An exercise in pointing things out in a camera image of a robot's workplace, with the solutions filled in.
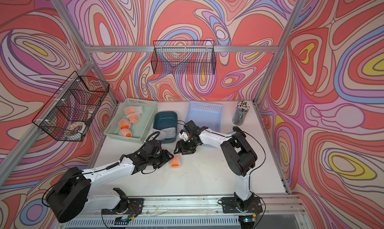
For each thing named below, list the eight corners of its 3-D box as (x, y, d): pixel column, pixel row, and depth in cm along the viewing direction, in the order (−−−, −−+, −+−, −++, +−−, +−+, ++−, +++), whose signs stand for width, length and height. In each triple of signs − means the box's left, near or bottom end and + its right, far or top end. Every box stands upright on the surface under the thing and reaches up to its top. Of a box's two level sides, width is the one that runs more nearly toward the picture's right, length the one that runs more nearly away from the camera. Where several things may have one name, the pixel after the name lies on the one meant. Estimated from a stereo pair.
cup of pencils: (233, 125, 106) (239, 108, 93) (231, 116, 111) (236, 100, 98) (244, 125, 106) (251, 108, 93) (242, 116, 111) (248, 100, 98)
